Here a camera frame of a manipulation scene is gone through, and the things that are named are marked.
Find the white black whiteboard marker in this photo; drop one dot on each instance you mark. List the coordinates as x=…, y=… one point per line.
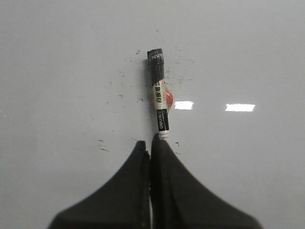
x=162, y=97

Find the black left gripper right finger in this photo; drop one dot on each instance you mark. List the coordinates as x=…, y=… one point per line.
x=180, y=201

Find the white whiteboard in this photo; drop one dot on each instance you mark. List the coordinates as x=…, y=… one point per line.
x=75, y=97

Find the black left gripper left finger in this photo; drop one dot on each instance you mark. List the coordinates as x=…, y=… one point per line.
x=121, y=203

